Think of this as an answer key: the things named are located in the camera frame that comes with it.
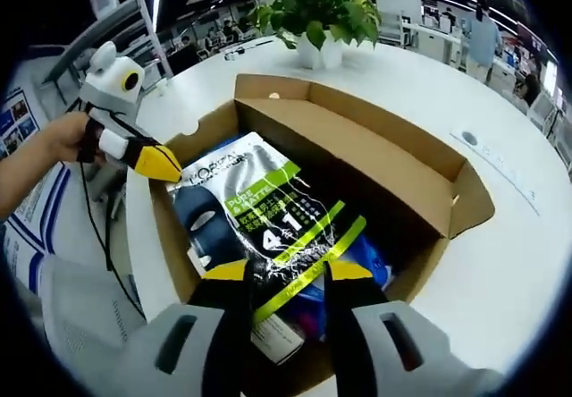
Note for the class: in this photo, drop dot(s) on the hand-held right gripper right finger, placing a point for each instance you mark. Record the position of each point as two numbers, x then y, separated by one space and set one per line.
357 339

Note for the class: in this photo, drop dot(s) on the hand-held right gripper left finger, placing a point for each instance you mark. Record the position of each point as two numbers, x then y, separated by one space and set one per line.
223 325

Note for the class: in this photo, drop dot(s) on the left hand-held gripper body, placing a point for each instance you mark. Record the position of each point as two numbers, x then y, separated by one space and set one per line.
107 84

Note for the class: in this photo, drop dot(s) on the black green sachet pack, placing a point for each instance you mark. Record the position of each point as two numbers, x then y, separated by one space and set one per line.
268 200

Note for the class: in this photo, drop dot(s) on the brown cardboard shoe box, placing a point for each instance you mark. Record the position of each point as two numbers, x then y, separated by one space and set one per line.
384 133

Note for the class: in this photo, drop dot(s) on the person's left hand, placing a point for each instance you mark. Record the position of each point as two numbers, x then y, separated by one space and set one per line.
67 137

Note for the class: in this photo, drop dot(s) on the grey metal shelf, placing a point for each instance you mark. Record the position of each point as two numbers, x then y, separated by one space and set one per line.
129 26

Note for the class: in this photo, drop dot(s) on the green plant in white pot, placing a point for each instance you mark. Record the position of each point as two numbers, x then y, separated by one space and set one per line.
322 12

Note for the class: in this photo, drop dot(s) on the blue white wall poster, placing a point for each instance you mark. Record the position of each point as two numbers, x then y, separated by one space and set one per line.
18 120

